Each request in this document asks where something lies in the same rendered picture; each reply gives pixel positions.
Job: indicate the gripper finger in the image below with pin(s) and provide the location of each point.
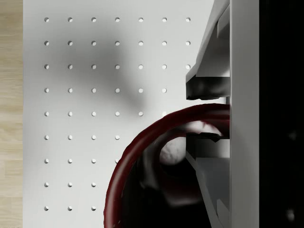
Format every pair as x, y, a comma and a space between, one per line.
213, 180
209, 59

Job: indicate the dark red mug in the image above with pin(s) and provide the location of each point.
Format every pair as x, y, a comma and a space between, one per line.
147, 142

